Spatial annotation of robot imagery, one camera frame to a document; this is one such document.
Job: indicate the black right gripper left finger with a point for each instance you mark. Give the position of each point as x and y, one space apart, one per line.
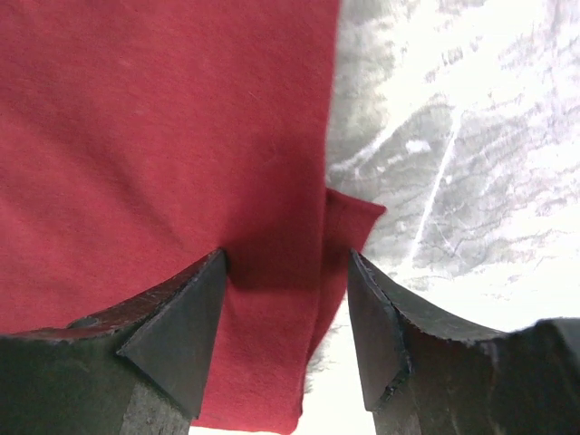
139 367

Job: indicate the dark red t shirt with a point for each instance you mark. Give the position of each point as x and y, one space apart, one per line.
137 136

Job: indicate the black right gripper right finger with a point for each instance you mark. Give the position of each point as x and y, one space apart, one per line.
424 370

